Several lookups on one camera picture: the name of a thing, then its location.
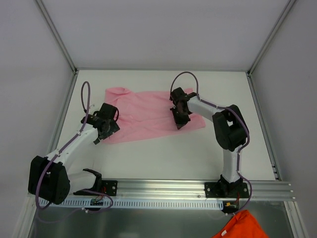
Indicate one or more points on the left aluminium frame post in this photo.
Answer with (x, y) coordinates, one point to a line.
(51, 26)

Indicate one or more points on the aluminium frame post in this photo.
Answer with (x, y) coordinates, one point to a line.
(51, 26)
(280, 20)

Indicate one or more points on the pink t shirt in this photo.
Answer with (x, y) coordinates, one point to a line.
(145, 115)

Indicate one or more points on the slotted cable duct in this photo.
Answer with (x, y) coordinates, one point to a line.
(142, 203)

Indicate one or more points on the right aluminium frame post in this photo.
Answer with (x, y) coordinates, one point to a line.
(280, 20)

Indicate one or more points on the orange t shirt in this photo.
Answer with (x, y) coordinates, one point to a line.
(242, 225)

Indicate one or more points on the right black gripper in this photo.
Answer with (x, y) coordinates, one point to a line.
(179, 114)

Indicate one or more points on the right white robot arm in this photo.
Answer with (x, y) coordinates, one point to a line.
(231, 134)

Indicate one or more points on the aluminium mounting rail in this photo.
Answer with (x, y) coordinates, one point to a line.
(183, 189)

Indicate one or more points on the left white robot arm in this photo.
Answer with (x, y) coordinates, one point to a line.
(49, 178)

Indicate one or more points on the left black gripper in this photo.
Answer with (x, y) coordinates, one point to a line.
(109, 130)

